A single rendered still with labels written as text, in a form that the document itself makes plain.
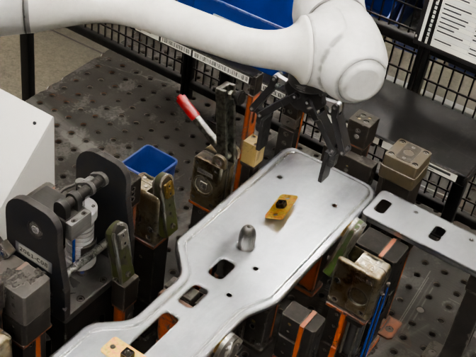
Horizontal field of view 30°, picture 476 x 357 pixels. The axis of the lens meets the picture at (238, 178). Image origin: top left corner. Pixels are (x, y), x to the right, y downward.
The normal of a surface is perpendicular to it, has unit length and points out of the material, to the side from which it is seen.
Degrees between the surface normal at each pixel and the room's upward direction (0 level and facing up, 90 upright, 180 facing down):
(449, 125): 0
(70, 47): 0
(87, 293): 0
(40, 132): 43
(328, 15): 10
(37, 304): 90
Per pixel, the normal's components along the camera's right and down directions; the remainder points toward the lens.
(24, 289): 0.12, -0.77
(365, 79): 0.29, 0.63
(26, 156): -0.28, -0.24
